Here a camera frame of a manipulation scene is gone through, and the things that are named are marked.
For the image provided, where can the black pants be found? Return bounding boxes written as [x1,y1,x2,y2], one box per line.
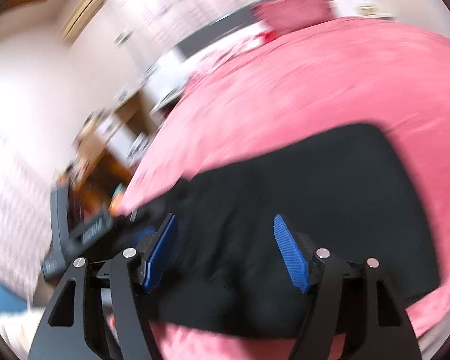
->
[121,124,440,338]

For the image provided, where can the white appliance cardboard box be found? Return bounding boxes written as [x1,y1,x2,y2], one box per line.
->
[126,133,150,167]

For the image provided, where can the dark red ruffled pillow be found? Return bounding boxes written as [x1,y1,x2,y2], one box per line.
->
[252,0,335,35]

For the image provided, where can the wooden desk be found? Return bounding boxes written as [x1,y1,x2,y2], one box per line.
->
[69,91,158,212]

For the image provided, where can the right white nightstand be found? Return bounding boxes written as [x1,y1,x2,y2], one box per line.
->
[328,0,396,21]

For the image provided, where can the small red cloth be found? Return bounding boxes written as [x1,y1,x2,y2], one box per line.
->
[260,31,280,44]

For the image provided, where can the patterned white pink curtain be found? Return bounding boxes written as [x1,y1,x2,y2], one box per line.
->
[0,165,52,301]

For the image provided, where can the pink velvet bed cover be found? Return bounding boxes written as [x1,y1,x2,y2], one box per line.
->
[120,18,450,358]

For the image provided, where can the grey and white headboard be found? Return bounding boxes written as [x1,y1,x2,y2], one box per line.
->
[149,0,342,95]

